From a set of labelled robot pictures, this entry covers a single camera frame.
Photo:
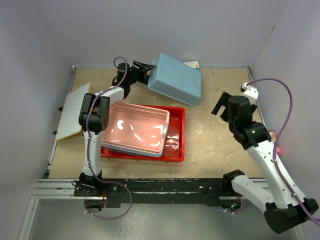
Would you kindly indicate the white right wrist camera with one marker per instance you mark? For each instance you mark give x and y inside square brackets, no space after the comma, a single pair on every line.
[250,92]

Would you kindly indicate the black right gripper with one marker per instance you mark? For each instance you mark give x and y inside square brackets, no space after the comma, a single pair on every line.
[223,101]

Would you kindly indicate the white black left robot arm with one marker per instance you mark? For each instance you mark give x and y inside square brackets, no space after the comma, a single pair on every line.
[94,117]

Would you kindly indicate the pink capped bottle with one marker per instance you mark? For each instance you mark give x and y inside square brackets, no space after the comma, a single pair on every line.
[273,136]

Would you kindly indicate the yellow framed whiteboard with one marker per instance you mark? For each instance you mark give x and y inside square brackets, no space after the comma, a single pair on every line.
[69,120]

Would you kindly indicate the light blue perforated basket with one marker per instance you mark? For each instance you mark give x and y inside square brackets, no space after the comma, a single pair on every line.
[176,80]

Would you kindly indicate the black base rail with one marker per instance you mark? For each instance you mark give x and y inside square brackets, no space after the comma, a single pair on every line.
[188,191]

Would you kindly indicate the red plastic tray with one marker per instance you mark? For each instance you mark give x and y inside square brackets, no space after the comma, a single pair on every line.
[174,147]

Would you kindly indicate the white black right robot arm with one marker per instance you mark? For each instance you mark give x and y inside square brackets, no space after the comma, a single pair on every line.
[284,205]

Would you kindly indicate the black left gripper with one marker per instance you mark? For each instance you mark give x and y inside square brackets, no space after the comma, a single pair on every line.
[144,78]

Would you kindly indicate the small white green box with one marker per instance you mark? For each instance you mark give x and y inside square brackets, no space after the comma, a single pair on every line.
[193,64]

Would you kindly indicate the pink perforated basket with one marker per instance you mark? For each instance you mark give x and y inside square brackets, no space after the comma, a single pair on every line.
[136,126]

